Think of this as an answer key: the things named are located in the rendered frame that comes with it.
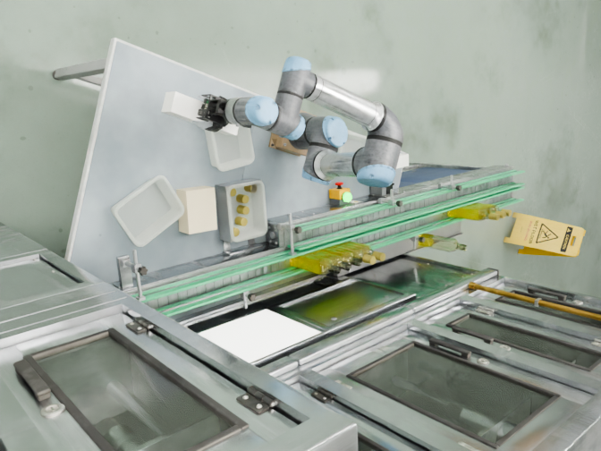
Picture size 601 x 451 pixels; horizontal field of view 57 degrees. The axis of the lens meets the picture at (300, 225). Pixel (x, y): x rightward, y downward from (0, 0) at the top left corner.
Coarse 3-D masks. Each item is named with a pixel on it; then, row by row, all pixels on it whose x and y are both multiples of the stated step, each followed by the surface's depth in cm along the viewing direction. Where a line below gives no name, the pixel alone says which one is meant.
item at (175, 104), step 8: (168, 96) 165; (176, 96) 163; (184, 96) 164; (168, 104) 164; (176, 104) 163; (184, 104) 165; (192, 104) 166; (200, 104) 168; (168, 112) 164; (176, 112) 163; (184, 112) 165; (192, 112) 167; (192, 120) 169; (200, 120) 169; (224, 128) 175; (232, 128) 177
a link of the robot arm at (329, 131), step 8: (312, 120) 217; (320, 120) 214; (328, 120) 210; (336, 120) 211; (312, 128) 215; (320, 128) 211; (328, 128) 209; (336, 128) 211; (344, 128) 214; (312, 136) 214; (320, 136) 212; (328, 136) 209; (336, 136) 211; (344, 136) 214; (312, 144) 213; (320, 144) 211; (328, 144) 211; (336, 144) 211
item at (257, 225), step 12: (228, 192) 210; (240, 192) 222; (264, 192) 221; (228, 204) 211; (240, 204) 223; (252, 204) 226; (264, 204) 222; (240, 216) 224; (252, 216) 228; (264, 216) 223; (240, 228) 224; (252, 228) 228; (264, 228) 224; (240, 240) 216
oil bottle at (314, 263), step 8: (304, 256) 222; (312, 256) 221; (320, 256) 221; (296, 264) 226; (304, 264) 222; (312, 264) 218; (320, 264) 214; (328, 264) 214; (320, 272) 215; (328, 272) 215
